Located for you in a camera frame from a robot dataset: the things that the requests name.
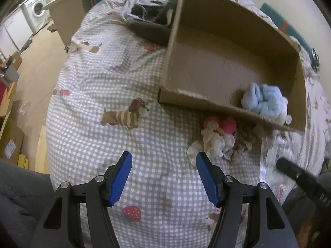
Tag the patterned white duvet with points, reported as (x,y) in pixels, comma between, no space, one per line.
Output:
(106,104)

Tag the pink round soft object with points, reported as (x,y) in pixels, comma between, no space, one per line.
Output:
(228,124)

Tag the cardboard box on floor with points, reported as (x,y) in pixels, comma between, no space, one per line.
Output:
(11,140)

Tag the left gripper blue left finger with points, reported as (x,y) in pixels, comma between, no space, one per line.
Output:
(116,177)

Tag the dark grey garment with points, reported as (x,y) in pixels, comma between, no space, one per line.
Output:
(152,22)

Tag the brown cardboard box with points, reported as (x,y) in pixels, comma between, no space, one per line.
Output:
(217,48)

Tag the wooden bedside cabinet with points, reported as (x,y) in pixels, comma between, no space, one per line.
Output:
(67,16)

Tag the teal cushion with orange stripe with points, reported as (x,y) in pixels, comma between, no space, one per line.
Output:
(284,25)

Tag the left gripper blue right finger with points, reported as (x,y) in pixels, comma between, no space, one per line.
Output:
(212,179)

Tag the light blue fluffy sock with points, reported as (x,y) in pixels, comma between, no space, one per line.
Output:
(267,101)

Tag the small clear plastic packet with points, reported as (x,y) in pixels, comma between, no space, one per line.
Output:
(273,149)

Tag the white lace scrunchie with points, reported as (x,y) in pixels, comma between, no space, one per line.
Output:
(233,147)

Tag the white washing machine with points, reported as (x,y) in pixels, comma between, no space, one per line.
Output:
(35,14)

